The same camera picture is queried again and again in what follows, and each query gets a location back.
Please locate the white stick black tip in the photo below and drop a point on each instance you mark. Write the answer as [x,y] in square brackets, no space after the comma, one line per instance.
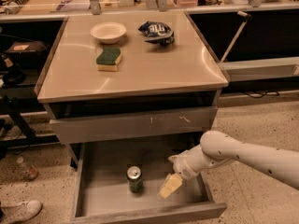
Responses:
[246,17]

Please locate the plastic bottle on floor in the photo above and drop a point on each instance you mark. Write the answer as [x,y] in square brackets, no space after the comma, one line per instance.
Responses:
[29,171]

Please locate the grey drawer cabinet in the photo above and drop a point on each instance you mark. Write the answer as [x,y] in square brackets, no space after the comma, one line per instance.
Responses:
[149,78]

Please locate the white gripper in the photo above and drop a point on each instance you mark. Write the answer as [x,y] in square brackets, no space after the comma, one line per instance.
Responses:
[183,165]

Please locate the black bag on shelf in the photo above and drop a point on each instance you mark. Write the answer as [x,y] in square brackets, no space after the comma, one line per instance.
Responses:
[29,54]

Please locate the green yellow sponge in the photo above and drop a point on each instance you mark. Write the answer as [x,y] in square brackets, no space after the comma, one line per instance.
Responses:
[109,59]

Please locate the white sneaker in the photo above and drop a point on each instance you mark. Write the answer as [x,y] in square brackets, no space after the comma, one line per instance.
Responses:
[20,212]

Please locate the blue chip bag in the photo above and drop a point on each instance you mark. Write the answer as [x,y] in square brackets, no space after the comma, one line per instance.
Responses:
[157,33]

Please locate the closed grey top drawer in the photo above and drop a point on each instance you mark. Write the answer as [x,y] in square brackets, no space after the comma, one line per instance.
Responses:
[131,125]

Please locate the green soda can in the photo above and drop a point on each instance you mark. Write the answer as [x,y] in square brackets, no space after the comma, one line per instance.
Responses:
[134,178]

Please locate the open grey middle drawer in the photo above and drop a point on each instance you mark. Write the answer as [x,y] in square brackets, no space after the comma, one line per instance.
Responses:
[102,194]

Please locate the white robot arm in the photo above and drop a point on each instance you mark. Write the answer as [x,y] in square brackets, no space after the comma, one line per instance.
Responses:
[216,148]

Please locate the white bowl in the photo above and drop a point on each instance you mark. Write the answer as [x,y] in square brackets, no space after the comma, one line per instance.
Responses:
[108,32]

